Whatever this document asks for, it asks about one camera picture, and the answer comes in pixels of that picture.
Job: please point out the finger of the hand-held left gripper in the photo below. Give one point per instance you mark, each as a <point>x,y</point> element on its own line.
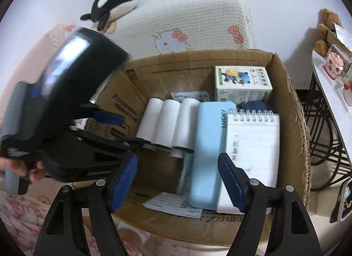
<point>121,143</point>
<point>110,119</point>

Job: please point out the person's left hand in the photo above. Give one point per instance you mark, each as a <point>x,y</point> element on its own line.
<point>35,173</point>

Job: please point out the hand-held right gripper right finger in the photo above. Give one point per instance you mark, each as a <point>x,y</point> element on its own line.
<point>231,183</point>

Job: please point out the light blue plastic packet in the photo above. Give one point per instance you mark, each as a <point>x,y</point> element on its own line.
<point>185,173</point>

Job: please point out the green white printed carton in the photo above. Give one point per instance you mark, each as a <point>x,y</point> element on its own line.
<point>242,85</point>

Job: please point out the black white orca plush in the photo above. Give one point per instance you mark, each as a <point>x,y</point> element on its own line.
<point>112,0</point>

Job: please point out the white labelled packet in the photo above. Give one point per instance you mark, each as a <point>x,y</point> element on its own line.
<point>189,96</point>

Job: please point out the brown cardboard box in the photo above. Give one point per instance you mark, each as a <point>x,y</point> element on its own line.
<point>143,85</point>

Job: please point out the pile of white paper tubes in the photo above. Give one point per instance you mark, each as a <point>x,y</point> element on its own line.
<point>167,124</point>

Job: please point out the white framed small mirror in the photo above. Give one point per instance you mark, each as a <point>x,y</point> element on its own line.
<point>343,201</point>

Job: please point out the white shipping label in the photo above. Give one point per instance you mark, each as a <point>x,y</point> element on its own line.
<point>173,206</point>

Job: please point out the red white toy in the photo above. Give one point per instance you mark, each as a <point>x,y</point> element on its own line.
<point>348,85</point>

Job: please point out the light blue pencil case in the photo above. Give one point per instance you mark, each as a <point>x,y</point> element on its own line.
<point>209,148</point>

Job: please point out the white paper packet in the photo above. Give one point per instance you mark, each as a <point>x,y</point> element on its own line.
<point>341,36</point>

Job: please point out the white side table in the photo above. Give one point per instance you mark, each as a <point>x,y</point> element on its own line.
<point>327,88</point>

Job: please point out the cream printed pillow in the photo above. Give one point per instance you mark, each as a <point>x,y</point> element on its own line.
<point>206,25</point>

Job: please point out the dark blue object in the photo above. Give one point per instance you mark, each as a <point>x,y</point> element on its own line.
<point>255,106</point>

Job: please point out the white spiral notepad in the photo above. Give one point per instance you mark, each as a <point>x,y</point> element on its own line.
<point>255,146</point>

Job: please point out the brown teddy bear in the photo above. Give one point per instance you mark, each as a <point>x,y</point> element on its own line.
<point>326,30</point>

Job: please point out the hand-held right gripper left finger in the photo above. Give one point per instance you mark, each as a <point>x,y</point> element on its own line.
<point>123,184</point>

